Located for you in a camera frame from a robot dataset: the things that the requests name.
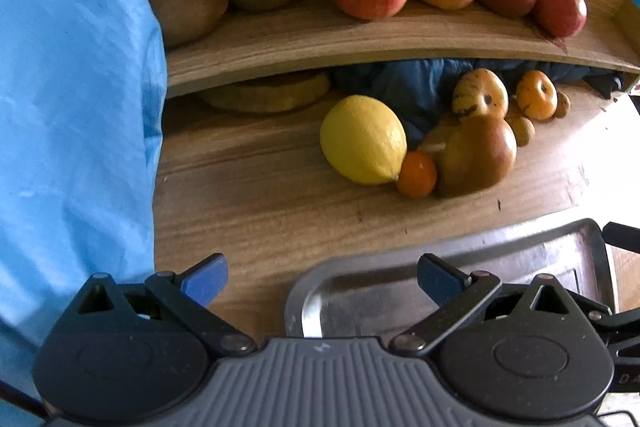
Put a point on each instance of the spotted yellow apple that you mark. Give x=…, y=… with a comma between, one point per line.
x=480, y=93

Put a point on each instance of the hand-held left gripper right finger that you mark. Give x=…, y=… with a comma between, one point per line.
x=440, y=281

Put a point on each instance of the small brown longan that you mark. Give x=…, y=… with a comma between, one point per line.
x=562, y=104
x=522, y=130

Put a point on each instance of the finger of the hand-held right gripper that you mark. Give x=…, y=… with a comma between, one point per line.
x=622, y=237
x=620, y=329

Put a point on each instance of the yellow lemon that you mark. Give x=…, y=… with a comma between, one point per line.
x=362, y=139

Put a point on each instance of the small orange tangerine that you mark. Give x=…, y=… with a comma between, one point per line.
x=417, y=174

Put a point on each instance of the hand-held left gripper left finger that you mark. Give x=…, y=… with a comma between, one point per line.
x=207, y=281

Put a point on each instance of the dark blue padded jacket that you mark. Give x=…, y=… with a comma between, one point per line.
x=410, y=92

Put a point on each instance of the brown pear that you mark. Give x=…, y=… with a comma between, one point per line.
x=475, y=154

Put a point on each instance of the light blue cloth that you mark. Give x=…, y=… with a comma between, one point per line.
x=75, y=107

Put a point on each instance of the banana under shelf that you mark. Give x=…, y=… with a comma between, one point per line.
x=265, y=92

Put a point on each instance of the curved wooden shelf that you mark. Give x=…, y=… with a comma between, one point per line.
x=350, y=42

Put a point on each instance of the metal tray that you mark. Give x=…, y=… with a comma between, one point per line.
x=500, y=267

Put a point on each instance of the orange persimmon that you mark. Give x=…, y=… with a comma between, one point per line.
x=536, y=94

